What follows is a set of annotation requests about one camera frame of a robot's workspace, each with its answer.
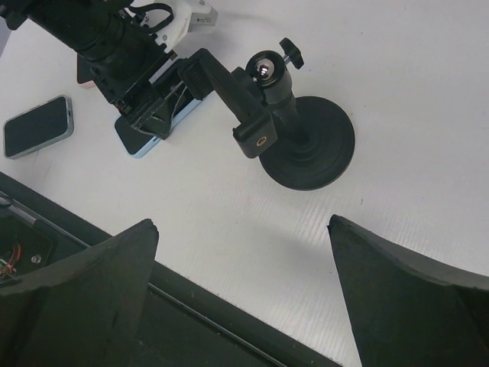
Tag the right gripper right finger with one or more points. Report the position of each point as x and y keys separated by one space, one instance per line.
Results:
x=407 y=309

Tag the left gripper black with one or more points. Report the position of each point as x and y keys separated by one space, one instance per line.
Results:
x=132 y=74

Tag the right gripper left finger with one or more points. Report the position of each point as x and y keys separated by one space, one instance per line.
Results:
x=83 y=310

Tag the light blue case phone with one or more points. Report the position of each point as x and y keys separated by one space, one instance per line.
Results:
x=167 y=104

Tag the black round base phone stand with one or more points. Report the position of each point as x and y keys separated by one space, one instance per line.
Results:
x=303 y=143

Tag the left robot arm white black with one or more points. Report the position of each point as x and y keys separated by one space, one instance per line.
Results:
x=74 y=23

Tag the pink case phone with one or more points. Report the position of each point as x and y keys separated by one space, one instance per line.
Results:
x=84 y=76

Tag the green case phone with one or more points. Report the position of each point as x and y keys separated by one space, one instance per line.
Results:
x=39 y=127

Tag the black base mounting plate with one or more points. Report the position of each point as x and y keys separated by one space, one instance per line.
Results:
x=181 y=323

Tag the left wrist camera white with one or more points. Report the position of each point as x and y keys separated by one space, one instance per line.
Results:
x=183 y=19

